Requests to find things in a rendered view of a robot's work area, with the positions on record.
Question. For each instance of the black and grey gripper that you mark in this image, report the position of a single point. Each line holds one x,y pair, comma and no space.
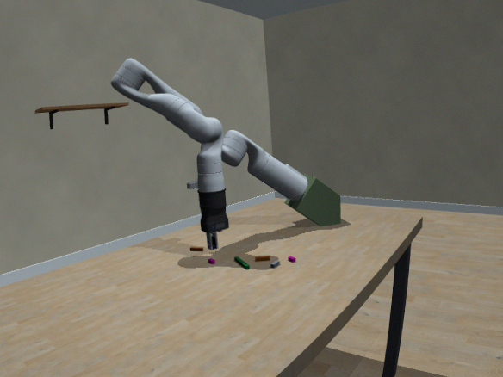
211,189

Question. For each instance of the green rod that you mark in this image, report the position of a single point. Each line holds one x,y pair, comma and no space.
241,262

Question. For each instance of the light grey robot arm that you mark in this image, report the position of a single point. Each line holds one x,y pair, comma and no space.
231,149

